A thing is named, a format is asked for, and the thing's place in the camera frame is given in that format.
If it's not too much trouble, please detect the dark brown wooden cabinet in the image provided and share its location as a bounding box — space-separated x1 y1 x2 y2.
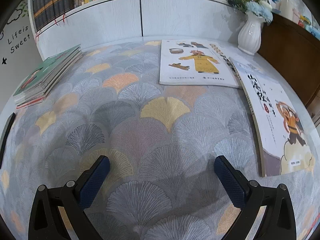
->
257 12 320 128

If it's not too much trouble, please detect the white monkey king book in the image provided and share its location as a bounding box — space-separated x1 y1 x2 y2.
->
230 59 316 177

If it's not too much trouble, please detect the blue white flower bouquet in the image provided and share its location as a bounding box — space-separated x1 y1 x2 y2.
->
226 0 279 24

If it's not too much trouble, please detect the white ribbed vase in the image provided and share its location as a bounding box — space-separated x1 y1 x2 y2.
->
238 11 265 56

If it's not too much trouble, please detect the white yellow-robed emperor book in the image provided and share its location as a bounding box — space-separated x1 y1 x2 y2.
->
159 39 241 88

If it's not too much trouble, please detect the ginkgo pattern tablecloth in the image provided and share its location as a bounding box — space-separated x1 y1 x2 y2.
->
1 41 319 239

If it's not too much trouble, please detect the green poetry book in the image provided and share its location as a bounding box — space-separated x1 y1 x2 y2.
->
13 45 81 101

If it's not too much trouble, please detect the white bookshelf cabinet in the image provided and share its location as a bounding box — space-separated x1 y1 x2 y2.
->
28 0 246 59

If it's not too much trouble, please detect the stack of sorted books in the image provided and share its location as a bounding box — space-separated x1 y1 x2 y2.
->
13 45 82 109

